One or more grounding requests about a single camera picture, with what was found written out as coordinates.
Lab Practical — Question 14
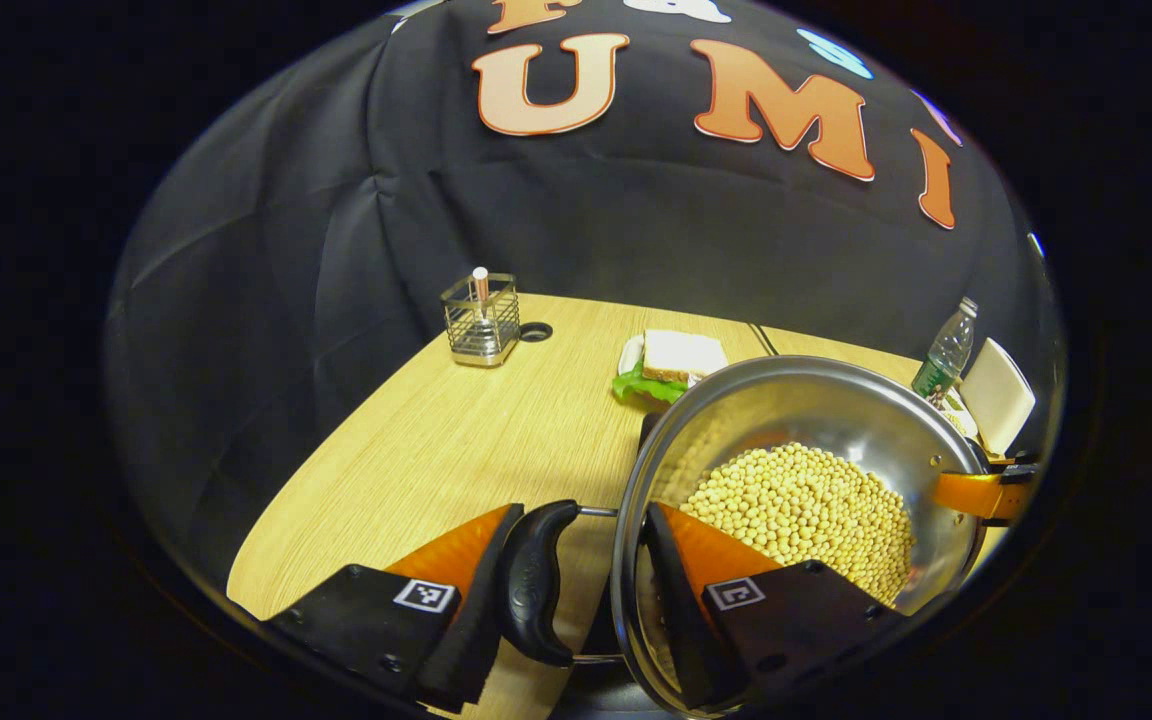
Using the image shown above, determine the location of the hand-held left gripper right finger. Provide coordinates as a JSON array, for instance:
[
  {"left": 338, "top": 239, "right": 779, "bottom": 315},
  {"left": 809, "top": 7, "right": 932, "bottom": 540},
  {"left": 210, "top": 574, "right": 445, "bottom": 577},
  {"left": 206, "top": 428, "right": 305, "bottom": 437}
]
[{"left": 644, "top": 500, "right": 907, "bottom": 711}]

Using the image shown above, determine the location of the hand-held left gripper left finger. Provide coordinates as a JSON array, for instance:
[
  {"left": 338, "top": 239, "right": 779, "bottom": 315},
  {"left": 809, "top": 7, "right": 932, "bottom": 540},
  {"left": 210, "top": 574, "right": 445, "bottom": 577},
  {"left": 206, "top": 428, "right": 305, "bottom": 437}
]
[{"left": 266, "top": 502, "right": 525, "bottom": 713}]

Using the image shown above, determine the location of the pile of yellow soybeans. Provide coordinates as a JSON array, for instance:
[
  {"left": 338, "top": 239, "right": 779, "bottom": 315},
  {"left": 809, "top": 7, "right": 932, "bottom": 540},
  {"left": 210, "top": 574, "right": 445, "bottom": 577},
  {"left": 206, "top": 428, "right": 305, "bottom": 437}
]
[{"left": 678, "top": 443, "right": 915, "bottom": 606}]

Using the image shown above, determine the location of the steel pot with black handles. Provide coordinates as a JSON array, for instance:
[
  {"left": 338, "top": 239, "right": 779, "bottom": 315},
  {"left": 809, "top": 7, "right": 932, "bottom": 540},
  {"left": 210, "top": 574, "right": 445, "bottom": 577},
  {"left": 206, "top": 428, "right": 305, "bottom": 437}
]
[{"left": 501, "top": 355, "right": 987, "bottom": 719}]

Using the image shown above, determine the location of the white divided dish with beans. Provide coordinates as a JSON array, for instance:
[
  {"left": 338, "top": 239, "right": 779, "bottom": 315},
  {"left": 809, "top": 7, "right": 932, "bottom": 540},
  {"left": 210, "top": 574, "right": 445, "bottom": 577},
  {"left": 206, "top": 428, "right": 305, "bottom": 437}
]
[{"left": 936, "top": 385, "right": 980, "bottom": 441}]

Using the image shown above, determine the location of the white rounded container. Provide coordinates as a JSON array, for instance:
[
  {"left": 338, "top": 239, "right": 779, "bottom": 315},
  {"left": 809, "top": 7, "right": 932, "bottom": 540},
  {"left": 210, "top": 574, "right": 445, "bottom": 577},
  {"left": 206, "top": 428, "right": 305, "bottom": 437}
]
[{"left": 958, "top": 337, "right": 1037, "bottom": 456}]

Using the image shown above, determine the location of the clear plastic water bottle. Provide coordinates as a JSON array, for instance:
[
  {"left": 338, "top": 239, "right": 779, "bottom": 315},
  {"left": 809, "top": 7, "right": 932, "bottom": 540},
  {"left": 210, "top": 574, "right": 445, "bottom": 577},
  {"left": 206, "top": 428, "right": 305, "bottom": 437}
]
[{"left": 912, "top": 296, "right": 979, "bottom": 401}]

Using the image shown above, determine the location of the sandwich with lettuce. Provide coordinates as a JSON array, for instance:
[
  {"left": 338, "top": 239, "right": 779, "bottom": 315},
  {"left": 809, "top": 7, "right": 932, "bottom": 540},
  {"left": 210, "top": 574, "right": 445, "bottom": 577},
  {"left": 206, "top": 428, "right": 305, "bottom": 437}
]
[{"left": 613, "top": 330, "right": 729, "bottom": 406}]

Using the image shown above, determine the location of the black backdrop cloth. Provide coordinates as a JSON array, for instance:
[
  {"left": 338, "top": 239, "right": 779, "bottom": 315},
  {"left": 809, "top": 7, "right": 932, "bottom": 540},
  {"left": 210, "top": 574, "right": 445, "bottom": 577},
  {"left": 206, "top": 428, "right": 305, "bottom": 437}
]
[{"left": 106, "top": 0, "right": 1067, "bottom": 601}]

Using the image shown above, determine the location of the wire mesh holder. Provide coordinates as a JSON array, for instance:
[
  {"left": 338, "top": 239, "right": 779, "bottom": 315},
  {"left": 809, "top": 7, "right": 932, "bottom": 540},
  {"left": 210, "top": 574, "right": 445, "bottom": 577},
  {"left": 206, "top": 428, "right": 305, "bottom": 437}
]
[{"left": 441, "top": 272, "right": 522, "bottom": 368}]

